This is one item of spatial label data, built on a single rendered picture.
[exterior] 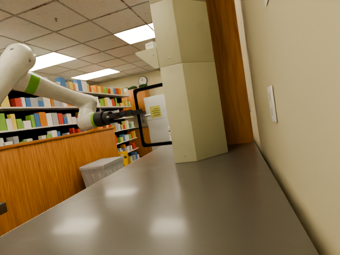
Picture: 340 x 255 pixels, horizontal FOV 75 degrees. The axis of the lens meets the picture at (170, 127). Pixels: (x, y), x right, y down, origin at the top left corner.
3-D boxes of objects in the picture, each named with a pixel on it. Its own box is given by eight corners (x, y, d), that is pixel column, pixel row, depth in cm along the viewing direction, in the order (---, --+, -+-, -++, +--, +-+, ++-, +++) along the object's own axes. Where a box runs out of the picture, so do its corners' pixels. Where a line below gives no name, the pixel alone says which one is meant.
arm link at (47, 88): (30, 97, 122) (37, 90, 115) (34, 80, 127) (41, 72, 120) (90, 116, 147) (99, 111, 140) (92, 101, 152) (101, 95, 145)
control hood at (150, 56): (176, 76, 137) (173, 59, 136) (159, 67, 106) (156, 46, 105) (159, 80, 140) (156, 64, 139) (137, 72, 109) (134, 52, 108)
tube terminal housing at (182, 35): (228, 145, 132) (209, 15, 128) (226, 158, 101) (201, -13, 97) (187, 150, 139) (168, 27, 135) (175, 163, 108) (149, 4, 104)
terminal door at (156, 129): (183, 143, 138) (173, 79, 136) (142, 147, 150) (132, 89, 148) (184, 143, 139) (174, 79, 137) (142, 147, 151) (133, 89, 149)
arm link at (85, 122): (84, 133, 142) (71, 128, 132) (86, 116, 147) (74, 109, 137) (102, 130, 138) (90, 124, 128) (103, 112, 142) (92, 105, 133)
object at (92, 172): (127, 175, 356) (124, 155, 355) (107, 188, 299) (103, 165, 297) (105, 177, 368) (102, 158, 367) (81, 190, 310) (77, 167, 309)
